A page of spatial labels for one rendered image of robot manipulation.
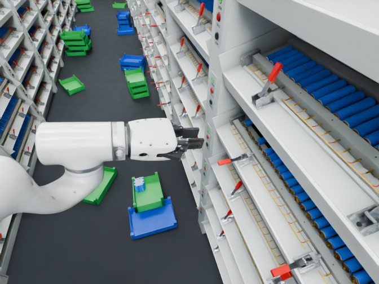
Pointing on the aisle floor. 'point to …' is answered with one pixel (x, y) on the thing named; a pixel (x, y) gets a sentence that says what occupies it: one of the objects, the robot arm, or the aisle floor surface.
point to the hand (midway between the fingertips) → (192, 138)
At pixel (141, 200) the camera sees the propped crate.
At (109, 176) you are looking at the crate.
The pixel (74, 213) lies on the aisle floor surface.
